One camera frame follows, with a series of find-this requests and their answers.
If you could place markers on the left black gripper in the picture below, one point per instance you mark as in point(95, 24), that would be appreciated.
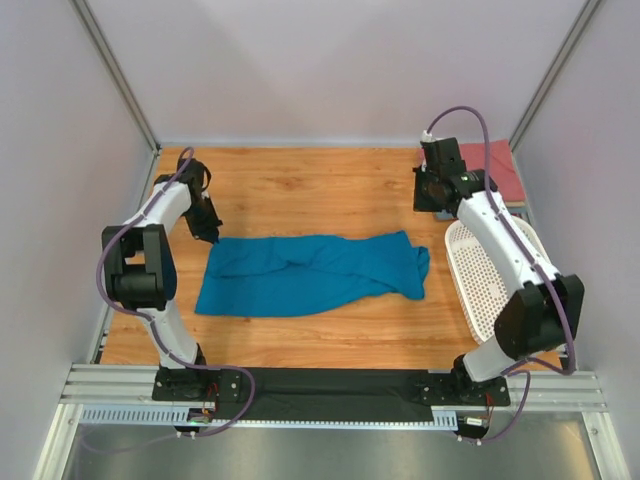
point(203, 223)

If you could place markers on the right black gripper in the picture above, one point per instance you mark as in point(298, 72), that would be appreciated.
point(425, 191)

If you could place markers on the blue t shirt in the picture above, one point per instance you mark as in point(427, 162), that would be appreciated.
point(307, 275)

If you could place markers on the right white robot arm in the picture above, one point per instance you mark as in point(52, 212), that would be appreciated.
point(544, 306)

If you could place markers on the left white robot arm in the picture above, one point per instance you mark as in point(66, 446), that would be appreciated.
point(137, 276)

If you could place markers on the folded red t shirt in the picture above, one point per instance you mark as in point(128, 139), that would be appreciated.
point(488, 166)

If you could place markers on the white perforated basket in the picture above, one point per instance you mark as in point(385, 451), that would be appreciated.
point(479, 286)

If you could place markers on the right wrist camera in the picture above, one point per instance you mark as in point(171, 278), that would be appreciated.
point(442, 157)

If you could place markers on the right aluminium frame post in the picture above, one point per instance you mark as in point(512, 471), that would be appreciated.
point(562, 57)

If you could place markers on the aluminium frame post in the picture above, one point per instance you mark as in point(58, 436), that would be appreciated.
point(99, 40)
point(562, 57)

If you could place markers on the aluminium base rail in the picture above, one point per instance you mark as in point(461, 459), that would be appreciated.
point(539, 390)

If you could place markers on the left aluminium frame post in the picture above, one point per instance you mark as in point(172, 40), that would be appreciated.
point(99, 40)

